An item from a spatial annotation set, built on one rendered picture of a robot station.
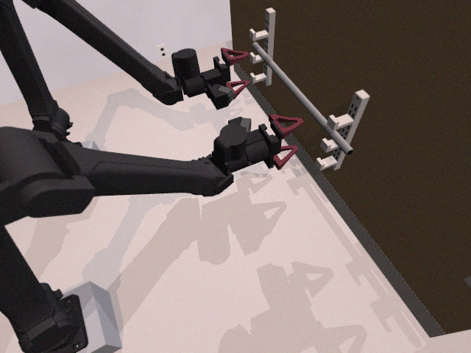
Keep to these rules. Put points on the dark brown wall panel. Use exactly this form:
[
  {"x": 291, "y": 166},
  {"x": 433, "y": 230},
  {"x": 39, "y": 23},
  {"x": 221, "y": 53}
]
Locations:
[{"x": 405, "y": 191}]

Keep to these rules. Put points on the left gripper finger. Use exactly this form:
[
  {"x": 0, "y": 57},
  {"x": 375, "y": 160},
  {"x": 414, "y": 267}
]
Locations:
[
  {"x": 230, "y": 85},
  {"x": 233, "y": 60}
]

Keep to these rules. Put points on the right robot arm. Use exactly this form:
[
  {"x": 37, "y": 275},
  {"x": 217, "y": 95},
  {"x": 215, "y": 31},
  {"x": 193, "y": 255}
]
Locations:
[{"x": 41, "y": 176}]

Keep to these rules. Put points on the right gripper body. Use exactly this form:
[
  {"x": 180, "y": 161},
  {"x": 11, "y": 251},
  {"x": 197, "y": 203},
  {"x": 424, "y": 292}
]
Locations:
[{"x": 267, "y": 148}]

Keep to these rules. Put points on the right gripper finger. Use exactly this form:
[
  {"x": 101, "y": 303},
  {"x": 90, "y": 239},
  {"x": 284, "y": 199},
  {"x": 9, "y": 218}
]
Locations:
[
  {"x": 286, "y": 131},
  {"x": 280, "y": 163}
]

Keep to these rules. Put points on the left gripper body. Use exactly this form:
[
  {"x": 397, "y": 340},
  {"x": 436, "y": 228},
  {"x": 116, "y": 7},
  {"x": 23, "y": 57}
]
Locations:
[{"x": 223, "y": 68}]

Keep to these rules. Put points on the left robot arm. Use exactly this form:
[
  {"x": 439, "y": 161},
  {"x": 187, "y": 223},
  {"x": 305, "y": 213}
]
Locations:
[{"x": 46, "y": 115}]

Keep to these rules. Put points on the grey metal tube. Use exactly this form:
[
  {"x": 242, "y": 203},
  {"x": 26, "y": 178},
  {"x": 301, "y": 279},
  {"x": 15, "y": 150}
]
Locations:
[{"x": 337, "y": 138}]

